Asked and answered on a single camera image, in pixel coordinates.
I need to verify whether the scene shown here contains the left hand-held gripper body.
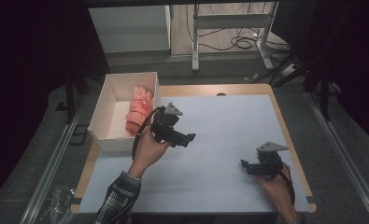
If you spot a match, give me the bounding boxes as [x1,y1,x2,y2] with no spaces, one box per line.
[149,102,190,148]

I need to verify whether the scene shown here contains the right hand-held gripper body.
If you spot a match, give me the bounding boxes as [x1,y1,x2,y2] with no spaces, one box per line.
[249,141,290,181]

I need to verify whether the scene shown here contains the white box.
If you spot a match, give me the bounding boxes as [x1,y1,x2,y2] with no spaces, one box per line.
[87,71,162,153]

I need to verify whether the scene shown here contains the person's right hand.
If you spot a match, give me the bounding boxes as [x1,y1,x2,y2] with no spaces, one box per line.
[256,163,296,216]

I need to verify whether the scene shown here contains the person's left hand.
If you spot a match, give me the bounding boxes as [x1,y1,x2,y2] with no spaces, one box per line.
[128,124,172,179]

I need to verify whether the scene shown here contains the light blue table mat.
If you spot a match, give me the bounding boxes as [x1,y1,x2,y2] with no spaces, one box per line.
[78,94,311,215]

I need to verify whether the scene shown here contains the black metal stand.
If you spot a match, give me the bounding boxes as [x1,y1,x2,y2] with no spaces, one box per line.
[303,54,343,122]
[54,70,91,126]

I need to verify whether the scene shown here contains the white power strip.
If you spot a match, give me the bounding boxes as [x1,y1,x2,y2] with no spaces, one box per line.
[279,63,299,77]

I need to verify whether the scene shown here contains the white cabinet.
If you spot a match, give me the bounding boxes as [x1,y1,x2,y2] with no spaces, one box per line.
[88,4,173,59]

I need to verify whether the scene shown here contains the clear plastic bag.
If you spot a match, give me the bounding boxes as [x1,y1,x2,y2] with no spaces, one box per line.
[41,184,78,224]

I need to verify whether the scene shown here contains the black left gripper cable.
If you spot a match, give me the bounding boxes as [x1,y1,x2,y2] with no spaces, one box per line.
[131,106,167,161]

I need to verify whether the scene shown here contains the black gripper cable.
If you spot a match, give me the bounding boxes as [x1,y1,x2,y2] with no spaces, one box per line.
[279,161,297,207]
[131,106,167,161]

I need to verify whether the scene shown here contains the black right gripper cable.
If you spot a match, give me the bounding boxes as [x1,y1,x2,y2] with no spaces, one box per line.
[279,161,297,207]

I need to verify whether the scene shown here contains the metal floor rail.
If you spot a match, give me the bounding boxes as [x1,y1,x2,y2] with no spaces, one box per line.
[18,92,91,224]
[305,91,369,224]

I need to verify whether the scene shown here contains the black floor cables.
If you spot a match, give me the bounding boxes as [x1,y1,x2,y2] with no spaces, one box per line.
[185,2,291,53]

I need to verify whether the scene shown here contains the grey metal desk frame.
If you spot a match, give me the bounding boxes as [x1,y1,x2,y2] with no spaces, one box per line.
[191,1,280,73]

